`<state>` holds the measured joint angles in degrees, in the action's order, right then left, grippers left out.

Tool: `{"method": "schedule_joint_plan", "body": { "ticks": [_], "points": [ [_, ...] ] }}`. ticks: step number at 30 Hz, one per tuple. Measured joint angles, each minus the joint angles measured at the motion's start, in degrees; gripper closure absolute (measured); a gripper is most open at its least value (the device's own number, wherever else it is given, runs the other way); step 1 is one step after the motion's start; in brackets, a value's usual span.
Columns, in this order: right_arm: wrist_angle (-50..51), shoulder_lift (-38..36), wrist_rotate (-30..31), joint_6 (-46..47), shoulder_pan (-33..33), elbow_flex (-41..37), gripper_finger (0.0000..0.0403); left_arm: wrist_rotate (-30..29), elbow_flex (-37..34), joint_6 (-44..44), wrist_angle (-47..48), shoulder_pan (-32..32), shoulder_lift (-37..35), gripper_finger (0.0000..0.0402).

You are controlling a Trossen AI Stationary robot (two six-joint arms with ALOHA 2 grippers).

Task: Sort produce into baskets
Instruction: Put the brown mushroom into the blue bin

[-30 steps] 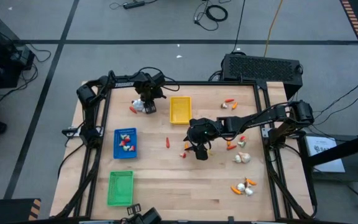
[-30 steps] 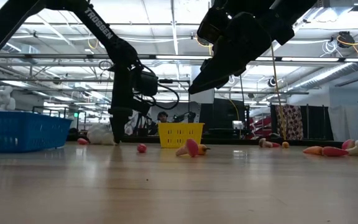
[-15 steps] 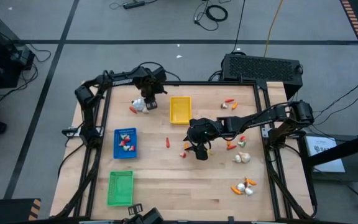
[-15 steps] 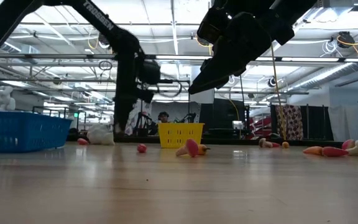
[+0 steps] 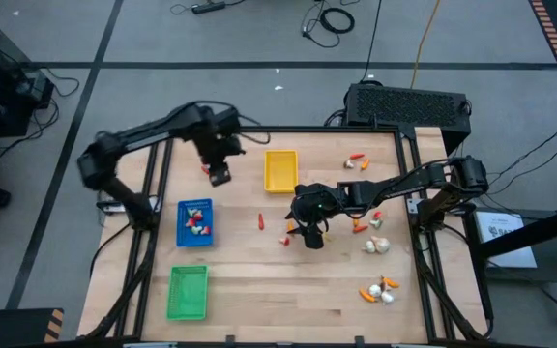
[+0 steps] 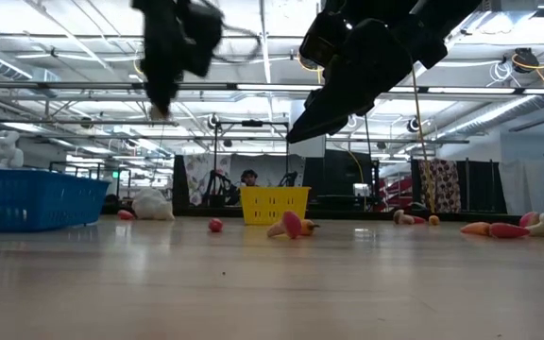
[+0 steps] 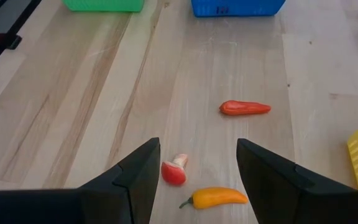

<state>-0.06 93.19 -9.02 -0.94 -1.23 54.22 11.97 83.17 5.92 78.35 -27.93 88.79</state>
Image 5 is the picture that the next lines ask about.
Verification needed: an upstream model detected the black power strip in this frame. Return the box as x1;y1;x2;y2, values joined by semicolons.
190;1;228;15

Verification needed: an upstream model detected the black perforated computer case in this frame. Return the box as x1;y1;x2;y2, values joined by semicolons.
344;82;473;156

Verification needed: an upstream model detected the black aluminium table frame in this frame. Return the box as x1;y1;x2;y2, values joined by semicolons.
84;108;495;342

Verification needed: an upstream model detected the white printed paper sheet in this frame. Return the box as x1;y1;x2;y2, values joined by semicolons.
474;211;539;270

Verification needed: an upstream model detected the yellow plastic basket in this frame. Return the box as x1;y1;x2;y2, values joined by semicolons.
263;149;300;194

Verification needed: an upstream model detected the tan garlic bulb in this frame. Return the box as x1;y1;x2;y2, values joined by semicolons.
371;235;392;254

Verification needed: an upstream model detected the blue plastic basket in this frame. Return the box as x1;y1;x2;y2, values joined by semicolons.
175;198;215;248

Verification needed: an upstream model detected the coiled black cable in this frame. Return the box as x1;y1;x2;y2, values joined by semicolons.
300;0;356;49

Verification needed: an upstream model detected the black hanging cable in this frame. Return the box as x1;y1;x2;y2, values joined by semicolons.
359;0;384;83

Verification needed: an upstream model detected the green plastic basket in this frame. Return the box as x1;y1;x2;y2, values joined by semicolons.
165;264;210;322

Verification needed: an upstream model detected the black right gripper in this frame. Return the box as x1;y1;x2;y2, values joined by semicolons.
285;183;327;250

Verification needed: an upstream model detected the yellow hanging cable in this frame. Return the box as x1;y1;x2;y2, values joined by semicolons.
409;0;442;90

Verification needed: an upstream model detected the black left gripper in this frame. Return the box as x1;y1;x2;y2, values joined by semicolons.
199;134;247;188

